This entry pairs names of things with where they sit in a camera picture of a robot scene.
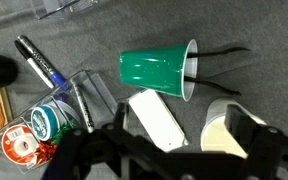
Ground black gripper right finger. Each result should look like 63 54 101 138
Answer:
174 105 288 180

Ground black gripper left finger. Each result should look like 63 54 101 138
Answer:
42 103 171 180

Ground green plastic cup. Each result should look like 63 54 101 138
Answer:
119 39 198 101

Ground white paper cup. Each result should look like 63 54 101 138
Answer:
200 98 266 159

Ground silver marker pen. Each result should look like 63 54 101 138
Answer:
17 34 96 134

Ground clear plastic tray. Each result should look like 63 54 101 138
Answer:
0 70 117 174

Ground white card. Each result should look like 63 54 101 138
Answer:
128 89 189 152

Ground red gift bow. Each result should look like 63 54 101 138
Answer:
34 142 57 164

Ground orange ribbon spool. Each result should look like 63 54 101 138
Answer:
1 125 39 165

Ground blue marker pen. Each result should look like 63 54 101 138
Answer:
14 40 68 92

